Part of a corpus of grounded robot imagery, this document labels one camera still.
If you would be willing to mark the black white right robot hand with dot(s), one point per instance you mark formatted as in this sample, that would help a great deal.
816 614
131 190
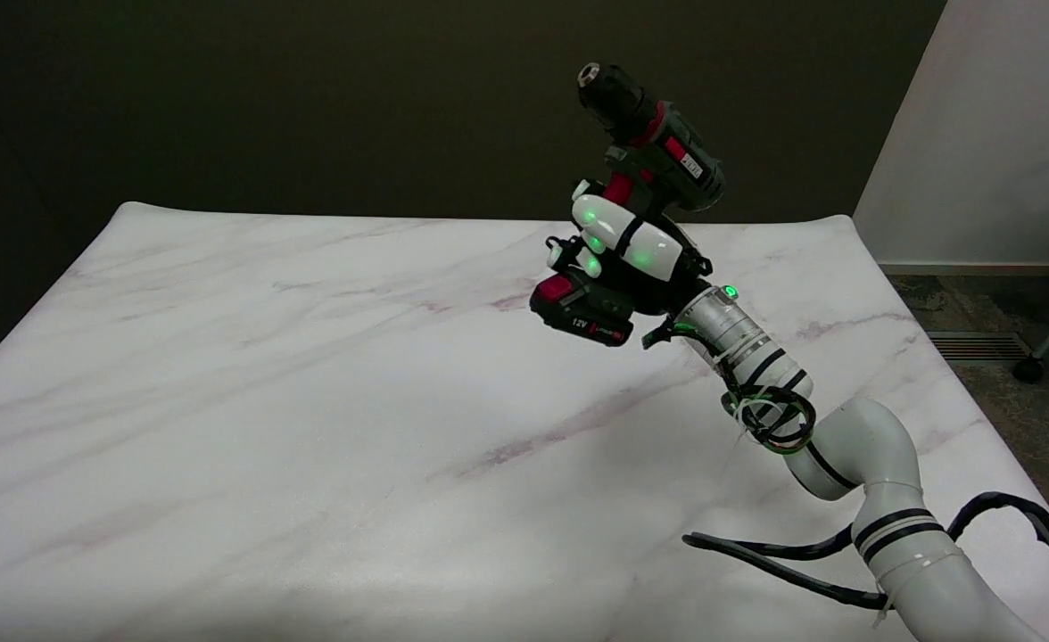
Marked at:
645 250

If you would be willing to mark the green red power screwdriver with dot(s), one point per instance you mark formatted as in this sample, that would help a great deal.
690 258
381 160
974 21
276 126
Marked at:
663 147

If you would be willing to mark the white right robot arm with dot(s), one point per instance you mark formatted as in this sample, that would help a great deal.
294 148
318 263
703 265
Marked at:
863 450

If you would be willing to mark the metal floor vent grille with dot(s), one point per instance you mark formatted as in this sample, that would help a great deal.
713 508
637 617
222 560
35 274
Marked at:
975 346

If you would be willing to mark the white marble table cover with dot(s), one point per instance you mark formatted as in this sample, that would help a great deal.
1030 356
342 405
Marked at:
310 428

